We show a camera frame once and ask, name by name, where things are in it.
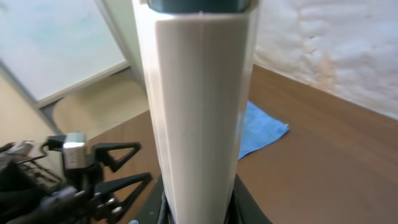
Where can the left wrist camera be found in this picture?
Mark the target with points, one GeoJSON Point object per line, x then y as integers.
{"type": "Point", "coordinates": [74, 152]}

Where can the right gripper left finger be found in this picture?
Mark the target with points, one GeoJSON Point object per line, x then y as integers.
{"type": "Point", "coordinates": [157, 205]}

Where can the blue cloth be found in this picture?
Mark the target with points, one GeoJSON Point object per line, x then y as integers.
{"type": "Point", "coordinates": [261, 130]}

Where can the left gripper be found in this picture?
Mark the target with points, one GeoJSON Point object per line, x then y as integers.
{"type": "Point", "coordinates": [82, 179]}

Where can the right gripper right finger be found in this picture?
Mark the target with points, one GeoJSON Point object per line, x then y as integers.
{"type": "Point", "coordinates": [245, 208]}

